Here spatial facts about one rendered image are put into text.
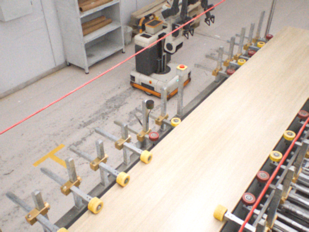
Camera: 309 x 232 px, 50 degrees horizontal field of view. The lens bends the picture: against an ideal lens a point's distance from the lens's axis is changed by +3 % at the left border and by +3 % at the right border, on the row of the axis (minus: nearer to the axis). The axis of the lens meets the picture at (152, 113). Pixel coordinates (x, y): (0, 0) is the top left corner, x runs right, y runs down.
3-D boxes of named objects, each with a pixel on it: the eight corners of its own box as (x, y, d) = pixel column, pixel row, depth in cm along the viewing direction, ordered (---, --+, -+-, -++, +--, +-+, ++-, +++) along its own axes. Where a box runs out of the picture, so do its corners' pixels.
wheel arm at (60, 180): (40, 171, 222) (39, 168, 219) (45, 168, 224) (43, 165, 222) (94, 208, 198) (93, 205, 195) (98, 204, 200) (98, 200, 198)
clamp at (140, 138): (136, 139, 262) (136, 135, 259) (146, 130, 271) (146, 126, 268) (142, 142, 260) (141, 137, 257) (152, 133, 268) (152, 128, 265)
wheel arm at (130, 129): (113, 124, 278) (113, 120, 275) (116, 122, 280) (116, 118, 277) (154, 145, 257) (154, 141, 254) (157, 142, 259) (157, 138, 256)
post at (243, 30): (234, 66, 387) (242, 26, 358) (236, 65, 389) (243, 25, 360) (237, 66, 385) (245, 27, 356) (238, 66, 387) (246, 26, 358)
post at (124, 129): (124, 170, 263) (120, 124, 233) (127, 167, 265) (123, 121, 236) (127, 171, 261) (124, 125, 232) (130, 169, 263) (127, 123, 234)
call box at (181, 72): (175, 75, 279) (176, 67, 274) (180, 72, 283) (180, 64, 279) (182, 78, 276) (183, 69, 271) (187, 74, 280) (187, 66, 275)
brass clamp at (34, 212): (25, 221, 193) (23, 215, 190) (45, 205, 202) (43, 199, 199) (32, 226, 190) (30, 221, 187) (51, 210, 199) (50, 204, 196)
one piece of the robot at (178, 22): (168, 35, 404) (168, 18, 391) (180, 28, 422) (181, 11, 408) (179, 38, 396) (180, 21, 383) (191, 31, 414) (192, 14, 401)
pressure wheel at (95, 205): (89, 198, 196) (98, 195, 202) (86, 210, 197) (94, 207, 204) (97, 203, 193) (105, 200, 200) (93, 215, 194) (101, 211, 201)
